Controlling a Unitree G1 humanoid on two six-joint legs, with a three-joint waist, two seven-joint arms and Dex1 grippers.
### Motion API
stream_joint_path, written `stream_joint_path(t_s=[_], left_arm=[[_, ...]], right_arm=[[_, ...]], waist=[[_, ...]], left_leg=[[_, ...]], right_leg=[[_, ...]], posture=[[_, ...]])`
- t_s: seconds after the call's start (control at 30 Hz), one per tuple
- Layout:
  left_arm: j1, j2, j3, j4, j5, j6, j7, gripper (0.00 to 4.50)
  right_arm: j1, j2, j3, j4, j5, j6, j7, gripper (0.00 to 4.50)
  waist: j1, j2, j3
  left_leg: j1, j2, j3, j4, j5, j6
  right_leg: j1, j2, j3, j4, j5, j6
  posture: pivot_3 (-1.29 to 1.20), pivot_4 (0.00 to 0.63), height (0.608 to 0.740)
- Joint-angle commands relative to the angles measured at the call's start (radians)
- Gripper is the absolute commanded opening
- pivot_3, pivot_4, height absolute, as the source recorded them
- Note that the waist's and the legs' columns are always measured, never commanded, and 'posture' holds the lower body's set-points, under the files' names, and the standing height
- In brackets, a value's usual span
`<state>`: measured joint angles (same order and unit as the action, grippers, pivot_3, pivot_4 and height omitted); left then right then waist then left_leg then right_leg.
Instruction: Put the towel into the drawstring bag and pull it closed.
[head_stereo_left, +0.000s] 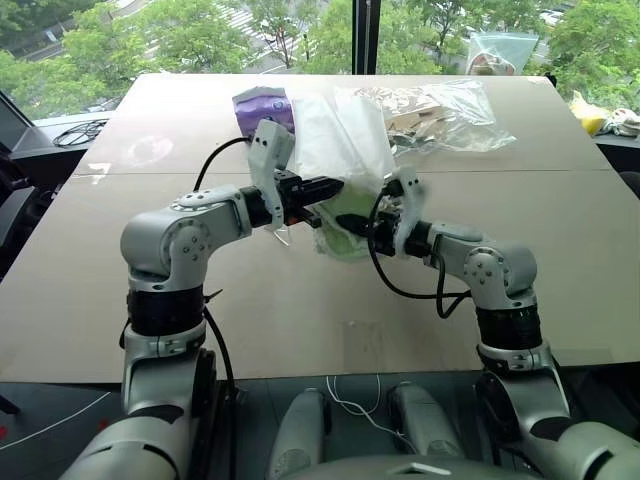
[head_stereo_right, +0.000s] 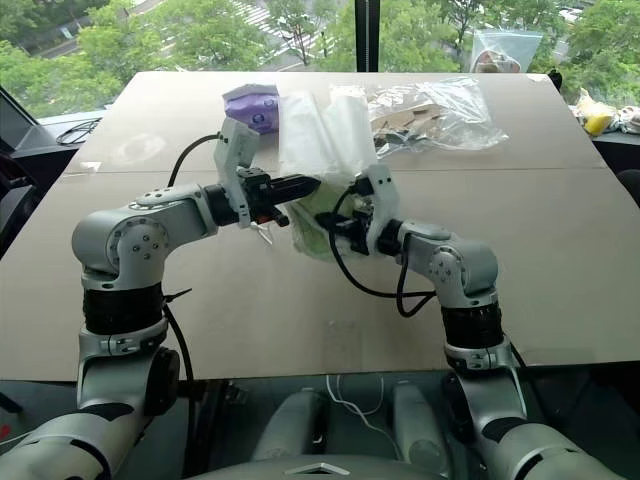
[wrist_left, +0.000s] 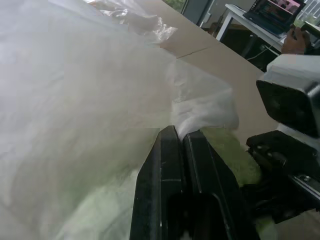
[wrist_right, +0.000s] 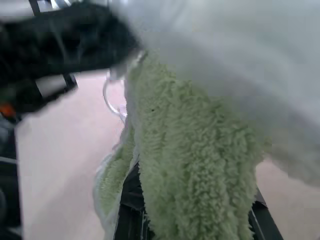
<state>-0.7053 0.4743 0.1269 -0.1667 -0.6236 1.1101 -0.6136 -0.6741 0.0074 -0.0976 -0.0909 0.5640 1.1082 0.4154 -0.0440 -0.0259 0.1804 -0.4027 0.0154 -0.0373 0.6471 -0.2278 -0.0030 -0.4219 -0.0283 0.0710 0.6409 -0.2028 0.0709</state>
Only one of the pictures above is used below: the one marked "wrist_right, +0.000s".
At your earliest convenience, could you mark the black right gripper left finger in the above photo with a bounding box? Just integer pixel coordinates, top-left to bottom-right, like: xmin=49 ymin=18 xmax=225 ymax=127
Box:
xmin=112 ymin=159 xmax=155 ymax=240

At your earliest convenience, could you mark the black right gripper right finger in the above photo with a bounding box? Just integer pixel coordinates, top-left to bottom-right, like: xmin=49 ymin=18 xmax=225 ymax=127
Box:
xmin=246 ymin=186 xmax=286 ymax=240

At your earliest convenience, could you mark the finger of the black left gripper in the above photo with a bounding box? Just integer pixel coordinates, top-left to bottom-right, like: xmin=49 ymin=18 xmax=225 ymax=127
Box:
xmin=81 ymin=7 xmax=144 ymax=73

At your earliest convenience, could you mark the light green fluffy towel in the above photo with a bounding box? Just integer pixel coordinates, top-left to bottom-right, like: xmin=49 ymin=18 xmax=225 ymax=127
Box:
xmin=92 ymin=48 xmax=273 ymax=240

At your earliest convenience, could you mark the white drawstring bag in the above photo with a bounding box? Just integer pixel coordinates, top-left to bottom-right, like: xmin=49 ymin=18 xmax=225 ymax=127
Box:
xmin=107 ymin=0 xmax=320 ymax=186

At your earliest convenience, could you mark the dark robot torso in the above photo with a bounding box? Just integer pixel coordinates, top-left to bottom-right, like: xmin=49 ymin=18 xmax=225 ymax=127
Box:
xmin=0 ymin=82 xmax=25 ymax=240

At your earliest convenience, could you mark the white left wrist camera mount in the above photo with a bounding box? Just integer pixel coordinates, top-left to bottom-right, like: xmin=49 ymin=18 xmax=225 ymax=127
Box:
xmin=34 ymin=73 xmax=76 ymax=99

